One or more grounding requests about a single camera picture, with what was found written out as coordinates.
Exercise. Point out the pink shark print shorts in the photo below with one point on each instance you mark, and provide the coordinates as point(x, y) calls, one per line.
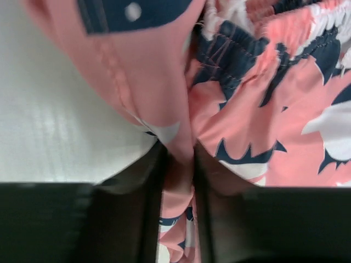
point(264, 86)

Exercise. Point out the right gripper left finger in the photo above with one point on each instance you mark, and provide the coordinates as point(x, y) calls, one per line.
point(115, 221)

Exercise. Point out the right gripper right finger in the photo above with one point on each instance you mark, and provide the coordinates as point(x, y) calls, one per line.
point(241, 222)

